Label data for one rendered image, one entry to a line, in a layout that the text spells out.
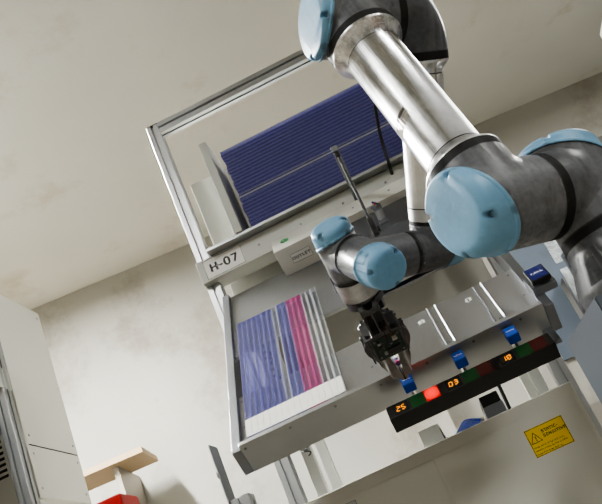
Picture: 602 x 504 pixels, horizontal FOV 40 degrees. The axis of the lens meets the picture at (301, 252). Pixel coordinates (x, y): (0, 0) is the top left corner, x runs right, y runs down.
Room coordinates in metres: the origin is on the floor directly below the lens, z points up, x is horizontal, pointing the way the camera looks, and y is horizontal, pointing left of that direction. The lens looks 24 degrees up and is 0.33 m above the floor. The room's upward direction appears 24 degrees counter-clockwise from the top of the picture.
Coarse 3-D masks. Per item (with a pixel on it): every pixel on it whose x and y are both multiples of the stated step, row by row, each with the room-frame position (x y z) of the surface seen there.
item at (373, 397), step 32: (512, 320) 1.59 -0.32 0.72; (544, 320) 1.61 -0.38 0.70; (448, 352) 1.60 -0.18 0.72; (480, 352) 1.62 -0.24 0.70; (384, 384) 1.62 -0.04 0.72; (416, 384) 1.64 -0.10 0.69; (320, 416) 1.63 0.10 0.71; (352, 416) 1.65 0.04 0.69; (256, 448) 1.65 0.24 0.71; (288, 448) 1.67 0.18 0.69
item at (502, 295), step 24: (480, 288) 1.72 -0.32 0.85; (504, 288) 1.69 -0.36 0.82; (432, 312) 1.73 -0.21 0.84; (456, 312) 1.70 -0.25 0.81; (480, 312) 1.67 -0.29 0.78; (504, 312) 1.64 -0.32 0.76; (432, 336) 1.68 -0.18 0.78; (456, 336) 1.65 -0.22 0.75; (360, 360) 1.71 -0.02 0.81; (360, 384) 1.66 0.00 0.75; (240, 408) 1.76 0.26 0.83
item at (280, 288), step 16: (304, 272) 2.06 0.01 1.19; (320, 272) 2.03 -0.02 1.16; (432, 272) 1.92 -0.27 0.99; (256, 288) 2.11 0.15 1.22; (272, 288) 2.07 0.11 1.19; (288, 288) 2.04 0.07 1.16; (304, 288) 2.01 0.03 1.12; (320, 288) 1.98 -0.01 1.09; (240, 304) 2.08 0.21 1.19; (256, 304) 2.04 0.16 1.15; (272, 304) 2.01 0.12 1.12; (336, 304) 1.90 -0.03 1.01; (240, 320) 2.02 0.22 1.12
